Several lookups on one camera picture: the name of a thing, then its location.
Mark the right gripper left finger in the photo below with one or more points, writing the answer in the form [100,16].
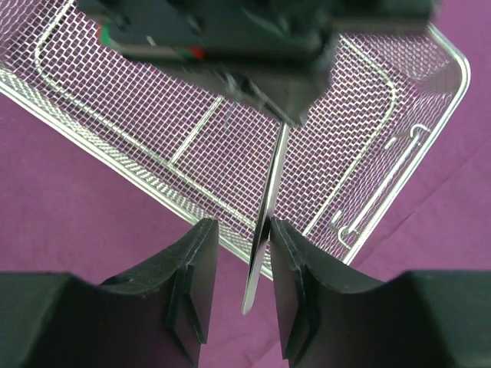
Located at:
[155,314]

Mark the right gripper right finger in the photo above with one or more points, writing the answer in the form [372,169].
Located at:
[330,315]

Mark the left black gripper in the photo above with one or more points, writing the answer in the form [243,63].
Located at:
[273,56]

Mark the purple cloth wrap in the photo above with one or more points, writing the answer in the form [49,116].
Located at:
[63,210]

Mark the wire mesh instrument tray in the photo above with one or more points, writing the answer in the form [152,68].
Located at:
[202,155]

